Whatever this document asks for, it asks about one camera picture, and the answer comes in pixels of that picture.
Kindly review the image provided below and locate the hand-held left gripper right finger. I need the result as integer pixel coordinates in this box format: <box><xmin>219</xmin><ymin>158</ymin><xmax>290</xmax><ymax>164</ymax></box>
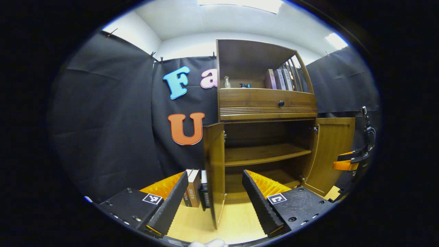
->
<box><xmin>241</xmin><ymin>169</ymin><xmax>335</xmax><ymax>237</ymax></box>

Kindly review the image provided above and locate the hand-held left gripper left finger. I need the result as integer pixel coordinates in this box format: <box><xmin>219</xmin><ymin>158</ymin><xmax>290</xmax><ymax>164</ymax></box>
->
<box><xmin>92</xmin><ymin>170</ymin><xmax>189</xmax><ymax>238</ymax></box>

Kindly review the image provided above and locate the wooden cabinet door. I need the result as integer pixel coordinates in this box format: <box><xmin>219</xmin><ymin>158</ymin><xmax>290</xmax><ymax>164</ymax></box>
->
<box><xmin>301</xmin><ymin>117</ymin><xmax>356</xmax><ymax>197</ymax></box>
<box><xmin>202</xmin><ymin>122</ymin><xmax>226</xmax><ymax>230</ymax></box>

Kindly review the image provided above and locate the wooden double-door shoe cabinet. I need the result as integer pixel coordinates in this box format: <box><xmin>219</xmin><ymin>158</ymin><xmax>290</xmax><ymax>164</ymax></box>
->
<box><xmin>202</xmin><ymin>38</ymin><xmax>356</xmax><ymax>230</ymax></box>

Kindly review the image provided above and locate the red book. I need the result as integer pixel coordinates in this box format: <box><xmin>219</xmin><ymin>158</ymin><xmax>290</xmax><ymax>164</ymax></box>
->
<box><xmin>182</xmin><ymin>168</ymin><xmax>193</xmax><ymax>208</ymax></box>

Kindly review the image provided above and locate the blue book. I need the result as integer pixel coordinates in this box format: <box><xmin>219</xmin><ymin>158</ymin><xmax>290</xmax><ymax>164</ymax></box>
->
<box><xmin>200</xmin><ymin>170</ymin><xmax>211</xmax><ymax>211</ymax></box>

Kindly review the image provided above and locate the small ceiling light panel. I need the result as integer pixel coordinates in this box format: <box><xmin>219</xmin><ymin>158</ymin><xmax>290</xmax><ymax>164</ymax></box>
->
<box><xmin>324</xmin><ymin>32</ymin><xmax>349</xmax><ymax>50</ymax></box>

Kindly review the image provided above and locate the grey book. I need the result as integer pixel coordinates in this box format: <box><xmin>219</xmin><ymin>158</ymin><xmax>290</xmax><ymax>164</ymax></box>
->
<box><xmin>273</xmin><ymin>69</ymin><xmax>286</xmax><ymax>91</ymax></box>

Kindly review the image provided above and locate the pink book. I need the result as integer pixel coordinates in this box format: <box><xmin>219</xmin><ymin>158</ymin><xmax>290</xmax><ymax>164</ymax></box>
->
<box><xmin>264</xmin><ymin>69</ymin><xmax>277</xmax><ymax>90</ymax></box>

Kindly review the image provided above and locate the large ceiling light panel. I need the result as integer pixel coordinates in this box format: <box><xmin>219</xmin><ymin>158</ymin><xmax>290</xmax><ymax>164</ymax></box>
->
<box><xmin>197</xmin><ymin>0</ymin><xmax>284</xmax><ymax>14</ymax></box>

